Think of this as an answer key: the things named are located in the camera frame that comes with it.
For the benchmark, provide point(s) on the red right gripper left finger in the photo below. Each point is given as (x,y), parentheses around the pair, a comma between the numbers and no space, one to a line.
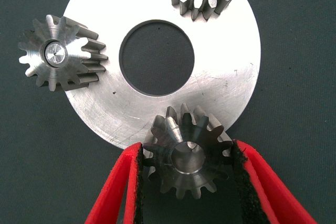
(115,190)

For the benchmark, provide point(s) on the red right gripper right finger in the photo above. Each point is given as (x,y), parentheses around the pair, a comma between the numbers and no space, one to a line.
(270,190)

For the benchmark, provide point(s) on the round metal carrier plate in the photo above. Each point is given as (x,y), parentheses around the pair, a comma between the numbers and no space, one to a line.
(223,51)

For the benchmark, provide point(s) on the dark grey table cloth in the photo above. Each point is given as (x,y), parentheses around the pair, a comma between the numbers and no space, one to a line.
(31,142)

